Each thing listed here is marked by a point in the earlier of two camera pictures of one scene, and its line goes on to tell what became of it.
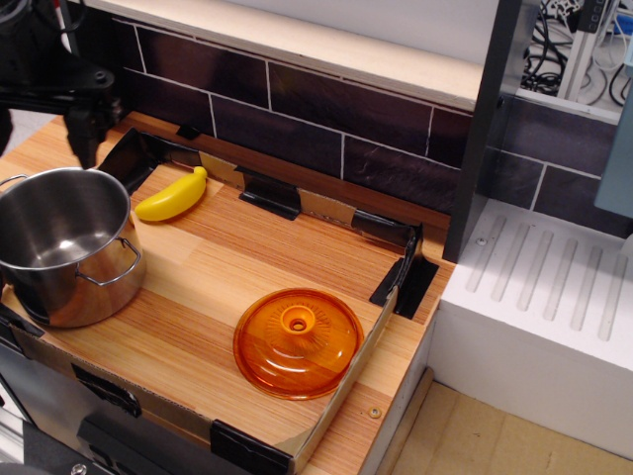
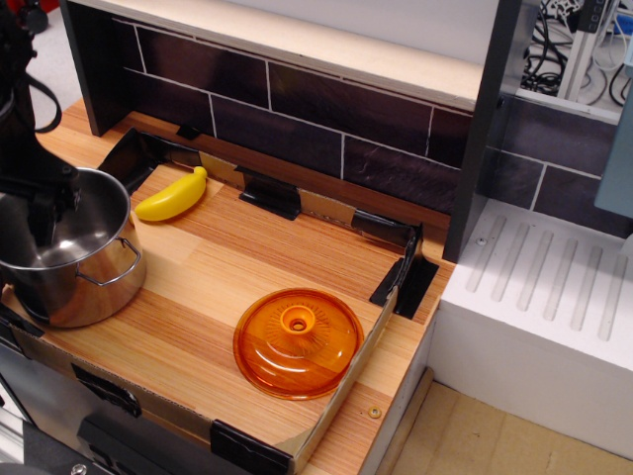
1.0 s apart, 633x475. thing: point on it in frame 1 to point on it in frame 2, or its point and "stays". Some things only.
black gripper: (45, 78) to (27, 167)
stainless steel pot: (70, 253) stays
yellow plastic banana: (173, 198) stays
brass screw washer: (374, 413) stays
